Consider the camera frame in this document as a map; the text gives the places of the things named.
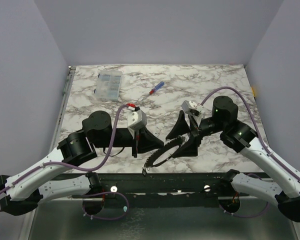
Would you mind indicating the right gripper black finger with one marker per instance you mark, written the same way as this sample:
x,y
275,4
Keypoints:
x,y
180,128
189,148

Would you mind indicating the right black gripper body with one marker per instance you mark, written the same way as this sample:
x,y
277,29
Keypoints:
x,y
194,131

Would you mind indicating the black key tag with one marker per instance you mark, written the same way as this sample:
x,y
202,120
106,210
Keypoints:
x,y
144,171

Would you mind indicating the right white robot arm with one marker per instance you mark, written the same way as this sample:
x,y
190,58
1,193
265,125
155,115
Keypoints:
x,y
284,190

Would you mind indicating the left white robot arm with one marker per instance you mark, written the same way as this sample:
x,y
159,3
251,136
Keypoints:
x,y
36,185

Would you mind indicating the blue red screwdriver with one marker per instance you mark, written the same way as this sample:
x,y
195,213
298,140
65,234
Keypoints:
x,y
155,89

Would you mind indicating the clear plastic organizer box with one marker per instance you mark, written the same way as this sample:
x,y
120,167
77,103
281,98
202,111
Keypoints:
x,y
108,85

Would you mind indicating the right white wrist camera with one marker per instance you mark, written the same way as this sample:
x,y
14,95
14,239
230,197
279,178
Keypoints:
x,y
193,109

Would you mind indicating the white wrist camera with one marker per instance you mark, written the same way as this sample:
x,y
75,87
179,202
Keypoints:
x,y
193,109
136,119

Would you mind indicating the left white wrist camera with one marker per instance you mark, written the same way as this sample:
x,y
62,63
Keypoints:
x,y
136,119

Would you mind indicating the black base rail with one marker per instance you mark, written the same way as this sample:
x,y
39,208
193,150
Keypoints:
x,y
163,190

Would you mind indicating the aluminium side rail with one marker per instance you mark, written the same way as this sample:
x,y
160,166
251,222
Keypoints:
x,y
62,110

